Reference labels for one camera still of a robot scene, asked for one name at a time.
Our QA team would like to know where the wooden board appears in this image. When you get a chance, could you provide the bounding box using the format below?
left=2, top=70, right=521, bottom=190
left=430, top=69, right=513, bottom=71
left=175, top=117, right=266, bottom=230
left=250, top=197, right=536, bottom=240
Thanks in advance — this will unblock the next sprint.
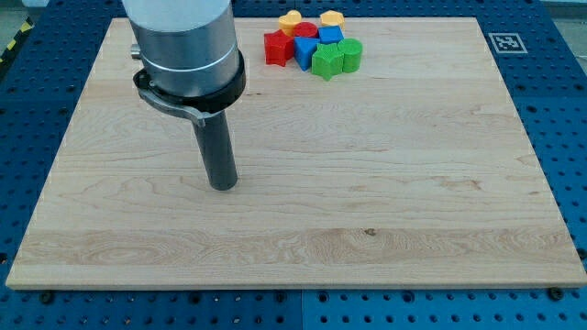
left=6, top=17, right=586, bottom=291

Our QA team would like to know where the red circle block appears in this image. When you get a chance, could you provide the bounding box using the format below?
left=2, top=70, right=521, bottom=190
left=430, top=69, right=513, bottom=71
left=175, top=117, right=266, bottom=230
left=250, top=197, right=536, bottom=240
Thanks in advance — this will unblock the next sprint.
left=293, top=21, right=318, bottom=39

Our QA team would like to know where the blue square block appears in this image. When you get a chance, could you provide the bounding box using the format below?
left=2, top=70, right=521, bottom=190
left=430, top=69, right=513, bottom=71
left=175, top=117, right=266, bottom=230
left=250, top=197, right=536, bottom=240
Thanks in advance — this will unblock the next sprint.
left=318, top=26, right=344, bottom=44

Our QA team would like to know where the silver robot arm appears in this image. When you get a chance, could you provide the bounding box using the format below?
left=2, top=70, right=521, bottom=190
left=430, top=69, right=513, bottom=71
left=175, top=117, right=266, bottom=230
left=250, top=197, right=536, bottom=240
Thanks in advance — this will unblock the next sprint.
left=122, top=0, right=246, bottom=191

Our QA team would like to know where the yellow black hazard tape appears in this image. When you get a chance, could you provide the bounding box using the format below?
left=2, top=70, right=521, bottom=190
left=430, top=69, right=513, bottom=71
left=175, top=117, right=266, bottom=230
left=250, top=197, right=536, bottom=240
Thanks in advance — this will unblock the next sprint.
left=1, top=16, right=35, bottom=71

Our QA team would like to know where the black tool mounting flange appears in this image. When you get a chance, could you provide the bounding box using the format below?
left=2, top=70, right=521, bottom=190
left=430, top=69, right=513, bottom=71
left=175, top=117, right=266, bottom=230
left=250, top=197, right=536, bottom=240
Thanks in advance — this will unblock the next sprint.
left=133, top=50, right=247, bottom=127

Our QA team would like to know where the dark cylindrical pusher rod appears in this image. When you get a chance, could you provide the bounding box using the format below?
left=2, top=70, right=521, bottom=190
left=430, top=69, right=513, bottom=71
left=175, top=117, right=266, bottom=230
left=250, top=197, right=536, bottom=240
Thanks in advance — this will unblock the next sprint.
left=194, top=111, right=238, bottom=191

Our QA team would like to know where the red star block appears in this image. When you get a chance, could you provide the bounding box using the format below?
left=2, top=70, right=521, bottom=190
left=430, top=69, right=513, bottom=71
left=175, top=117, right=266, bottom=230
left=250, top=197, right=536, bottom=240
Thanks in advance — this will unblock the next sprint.
left=263, top=29, right=294, bottom=67

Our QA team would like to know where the green star block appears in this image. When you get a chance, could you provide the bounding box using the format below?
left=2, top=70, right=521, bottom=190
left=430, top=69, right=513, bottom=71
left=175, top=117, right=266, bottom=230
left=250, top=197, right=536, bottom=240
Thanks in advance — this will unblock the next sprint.
left=311, top=43, right=344, bottom=81

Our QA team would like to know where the green circle block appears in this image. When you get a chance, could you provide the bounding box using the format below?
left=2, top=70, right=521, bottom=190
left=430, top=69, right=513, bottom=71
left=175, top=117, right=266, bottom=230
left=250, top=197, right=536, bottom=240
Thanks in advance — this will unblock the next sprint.
left=338, top=38, right=363, bottom=73

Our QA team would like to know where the yellow heart block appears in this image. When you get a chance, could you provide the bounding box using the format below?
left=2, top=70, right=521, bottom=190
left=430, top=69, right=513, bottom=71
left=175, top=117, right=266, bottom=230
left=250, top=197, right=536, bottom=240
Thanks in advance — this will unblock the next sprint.
left=278, top=10, right=302, bottom=37

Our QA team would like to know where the white fiducial marker tag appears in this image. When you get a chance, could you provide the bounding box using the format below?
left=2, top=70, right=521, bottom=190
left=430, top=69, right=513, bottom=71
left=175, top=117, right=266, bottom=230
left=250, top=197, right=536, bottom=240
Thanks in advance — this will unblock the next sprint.
left=489, top=32, right=527, bottom=54

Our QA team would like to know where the yellow hexagon block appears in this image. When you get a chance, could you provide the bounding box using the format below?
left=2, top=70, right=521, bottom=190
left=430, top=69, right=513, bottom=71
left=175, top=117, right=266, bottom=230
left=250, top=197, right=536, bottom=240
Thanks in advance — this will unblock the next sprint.
left=319, top=10, right=346, bottom=30

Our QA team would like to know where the blue triangle block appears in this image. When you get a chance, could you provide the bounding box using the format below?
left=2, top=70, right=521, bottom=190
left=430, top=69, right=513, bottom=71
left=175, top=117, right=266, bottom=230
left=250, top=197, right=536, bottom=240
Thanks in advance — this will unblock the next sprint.
left=294, top=37, right=319, bottom=72

